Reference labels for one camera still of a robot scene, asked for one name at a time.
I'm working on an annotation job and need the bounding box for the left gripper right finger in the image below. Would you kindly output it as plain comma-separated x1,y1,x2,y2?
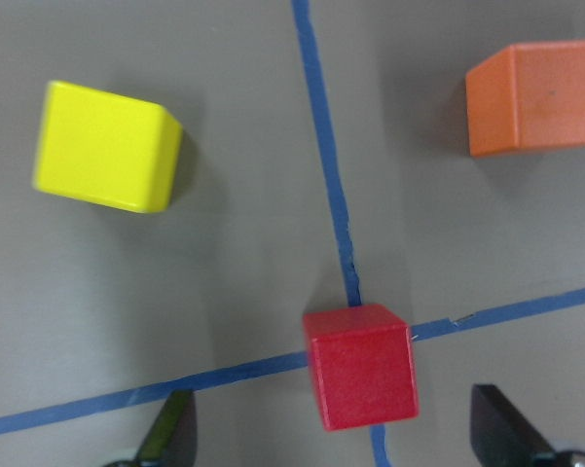
469,384,555,467

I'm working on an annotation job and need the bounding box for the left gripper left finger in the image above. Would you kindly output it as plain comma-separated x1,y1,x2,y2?
132,389,197,467

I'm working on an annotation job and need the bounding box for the red block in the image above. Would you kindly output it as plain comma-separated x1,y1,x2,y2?
303,304,419,431

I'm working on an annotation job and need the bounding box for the yellow block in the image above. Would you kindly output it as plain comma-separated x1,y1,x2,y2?
32,81,183,213

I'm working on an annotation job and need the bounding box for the orange block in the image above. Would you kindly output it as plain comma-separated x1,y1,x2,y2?
465,39,585,158

